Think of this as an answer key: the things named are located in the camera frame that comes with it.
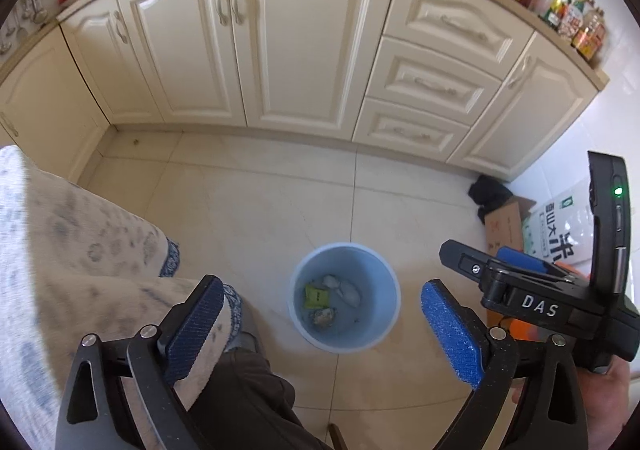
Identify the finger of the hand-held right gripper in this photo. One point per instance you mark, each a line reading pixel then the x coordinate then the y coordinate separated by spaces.
pixel 465 262
pixel 525 260

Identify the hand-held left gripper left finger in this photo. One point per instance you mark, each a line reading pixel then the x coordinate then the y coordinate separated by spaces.
pixel 195 330

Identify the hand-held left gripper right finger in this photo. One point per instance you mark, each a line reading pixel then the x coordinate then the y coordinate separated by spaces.
pixel 452 335

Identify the blue plastic bin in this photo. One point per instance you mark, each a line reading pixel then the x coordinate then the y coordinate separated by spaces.
pixel 372 312

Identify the person's right hand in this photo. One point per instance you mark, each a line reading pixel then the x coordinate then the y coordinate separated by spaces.
pixel 605 405

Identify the brown cardboard box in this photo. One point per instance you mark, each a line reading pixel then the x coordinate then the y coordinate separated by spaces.
pixel 505 227

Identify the white and green rice bag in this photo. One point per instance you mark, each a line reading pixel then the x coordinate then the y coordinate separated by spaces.
pixel 560 225

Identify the black cloth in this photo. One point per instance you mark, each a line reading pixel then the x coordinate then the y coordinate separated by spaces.
pixel 487 195

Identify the person's leg in dark trousers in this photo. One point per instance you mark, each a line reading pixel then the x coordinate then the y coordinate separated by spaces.
pixel 250 400

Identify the crumpled white tissue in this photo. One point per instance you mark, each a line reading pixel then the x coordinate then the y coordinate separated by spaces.
pixel 330 280
pixel 350 293

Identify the yellow packet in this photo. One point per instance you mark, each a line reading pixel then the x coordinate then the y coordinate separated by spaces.
pixel 316 296

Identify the crumpled brownish wrapper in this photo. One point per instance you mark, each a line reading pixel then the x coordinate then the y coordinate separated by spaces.
pixel 324 318

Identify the round table with patterned cloth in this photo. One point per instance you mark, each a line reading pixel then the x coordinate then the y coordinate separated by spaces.
pixel 75 255

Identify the cream small cabinet drawer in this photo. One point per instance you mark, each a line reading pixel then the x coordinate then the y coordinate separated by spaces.
pixel 407 130

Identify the brown wooden leg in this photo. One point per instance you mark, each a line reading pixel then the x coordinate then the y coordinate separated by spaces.
pixel 340 437

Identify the cream medium cabinet drawer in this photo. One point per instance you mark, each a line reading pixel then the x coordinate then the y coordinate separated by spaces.
pixel 430 80

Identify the red-labelled seasoning bottle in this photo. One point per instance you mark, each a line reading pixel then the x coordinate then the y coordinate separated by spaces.
pixel 590 36

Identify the white-labelled seasoning bottle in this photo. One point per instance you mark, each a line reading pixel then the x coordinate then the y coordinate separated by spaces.
pixel 574 20

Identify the cream large cabinet drawer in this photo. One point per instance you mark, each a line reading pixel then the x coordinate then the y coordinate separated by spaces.
pixel 460 23

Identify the cream kitchen cabinet unit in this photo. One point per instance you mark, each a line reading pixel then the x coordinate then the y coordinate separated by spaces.
pixel 300 55

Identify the hanging metal utensils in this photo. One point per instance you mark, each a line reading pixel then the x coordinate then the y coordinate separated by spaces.
pixel 32 5

